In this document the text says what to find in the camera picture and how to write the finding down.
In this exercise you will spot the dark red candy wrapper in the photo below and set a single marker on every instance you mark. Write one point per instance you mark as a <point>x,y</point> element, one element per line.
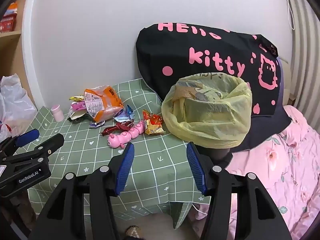
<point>120,126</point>

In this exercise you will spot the pink caterpillar toy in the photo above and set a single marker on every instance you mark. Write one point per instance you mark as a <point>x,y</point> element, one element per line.
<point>119,140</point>

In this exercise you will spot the pink small bottle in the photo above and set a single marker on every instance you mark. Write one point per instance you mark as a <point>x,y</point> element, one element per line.
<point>57,113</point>

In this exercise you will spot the wooden shelf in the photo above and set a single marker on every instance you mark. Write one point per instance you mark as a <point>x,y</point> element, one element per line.
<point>12,61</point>

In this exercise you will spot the pink floral bedsheet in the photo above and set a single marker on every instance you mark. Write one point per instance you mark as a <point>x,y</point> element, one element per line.
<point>287,164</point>

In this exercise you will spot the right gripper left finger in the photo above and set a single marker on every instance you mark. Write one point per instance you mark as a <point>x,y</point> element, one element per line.
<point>120,167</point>

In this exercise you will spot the orange air cushion bag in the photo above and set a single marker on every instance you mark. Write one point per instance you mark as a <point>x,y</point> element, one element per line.
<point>102,103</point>

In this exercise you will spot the green checkered tablecloth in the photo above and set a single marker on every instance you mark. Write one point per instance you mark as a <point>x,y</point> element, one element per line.
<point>160,179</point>

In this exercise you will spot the black Hello Kitty pillow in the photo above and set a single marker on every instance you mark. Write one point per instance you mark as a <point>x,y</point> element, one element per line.
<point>167,52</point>

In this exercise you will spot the blue white snack wrapper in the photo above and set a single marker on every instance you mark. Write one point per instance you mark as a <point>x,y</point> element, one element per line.
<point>125,115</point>

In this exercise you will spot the white plastic bag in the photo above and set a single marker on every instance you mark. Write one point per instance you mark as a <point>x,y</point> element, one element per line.
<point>17,110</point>

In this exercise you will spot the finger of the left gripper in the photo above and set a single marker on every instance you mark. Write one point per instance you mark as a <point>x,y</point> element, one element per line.
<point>10,145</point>
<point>43,150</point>

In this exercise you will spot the white window blinds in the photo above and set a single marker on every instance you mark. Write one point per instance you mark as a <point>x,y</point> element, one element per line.
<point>305,59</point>

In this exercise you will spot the yellow snack wrapper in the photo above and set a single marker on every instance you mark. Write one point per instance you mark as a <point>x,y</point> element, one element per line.
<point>77,98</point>

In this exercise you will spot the red gold snack wrapper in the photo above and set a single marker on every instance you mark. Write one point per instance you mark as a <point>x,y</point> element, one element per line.
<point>153,123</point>

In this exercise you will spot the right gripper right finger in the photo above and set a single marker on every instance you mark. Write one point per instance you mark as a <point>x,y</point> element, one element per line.
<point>201,168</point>

